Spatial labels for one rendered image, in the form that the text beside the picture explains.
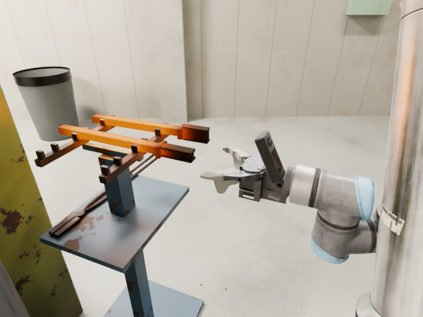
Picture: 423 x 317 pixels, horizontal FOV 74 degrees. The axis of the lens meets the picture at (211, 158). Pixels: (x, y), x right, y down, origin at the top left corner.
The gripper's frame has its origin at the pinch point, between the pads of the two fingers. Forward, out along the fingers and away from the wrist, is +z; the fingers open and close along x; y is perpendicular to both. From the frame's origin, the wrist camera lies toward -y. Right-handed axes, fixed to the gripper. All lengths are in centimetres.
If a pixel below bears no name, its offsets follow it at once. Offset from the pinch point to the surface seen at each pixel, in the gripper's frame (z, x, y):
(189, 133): 12.2, 12.1, 0.0
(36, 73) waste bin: 266, 151, 32
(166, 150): 12.6, -0.8, -0.1
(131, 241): 20.4, -11.2, 26.3
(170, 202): 19.2, 8.9, 26.3
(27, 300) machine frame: 63, -24, 61
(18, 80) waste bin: 244, 116, 29
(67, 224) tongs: 42, -14, 25
